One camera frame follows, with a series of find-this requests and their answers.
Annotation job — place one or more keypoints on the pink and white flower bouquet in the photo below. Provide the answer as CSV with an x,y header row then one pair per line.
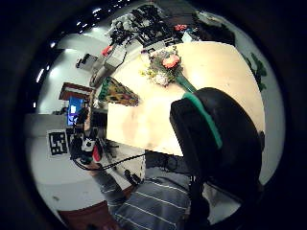
x,y
166,65

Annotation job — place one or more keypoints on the green leafy plant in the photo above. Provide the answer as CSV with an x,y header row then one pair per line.
x,y
259,72

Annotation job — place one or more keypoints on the the person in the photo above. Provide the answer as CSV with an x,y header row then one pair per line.
x,y
156,201

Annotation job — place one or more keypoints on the colourful patterned paper cone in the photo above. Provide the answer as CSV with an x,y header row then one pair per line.
x,y
118,92

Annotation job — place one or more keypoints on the black equipment clutter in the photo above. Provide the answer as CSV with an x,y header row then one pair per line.
x,y
147,22

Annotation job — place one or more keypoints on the grey white machine box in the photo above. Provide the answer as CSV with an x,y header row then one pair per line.
x,y
110,62

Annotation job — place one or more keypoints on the red object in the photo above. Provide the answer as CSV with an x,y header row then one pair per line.
x,y
106,50

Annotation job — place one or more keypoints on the blue lit monitor screen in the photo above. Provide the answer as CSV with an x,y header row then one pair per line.
x,y
74,110

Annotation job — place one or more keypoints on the brown framed board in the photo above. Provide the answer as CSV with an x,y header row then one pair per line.
x,y
75,91

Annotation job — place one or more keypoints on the white cube with black markers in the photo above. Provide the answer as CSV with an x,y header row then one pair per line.
x,y
57,143

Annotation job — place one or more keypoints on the white wall device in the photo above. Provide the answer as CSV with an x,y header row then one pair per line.
x,y
86,61

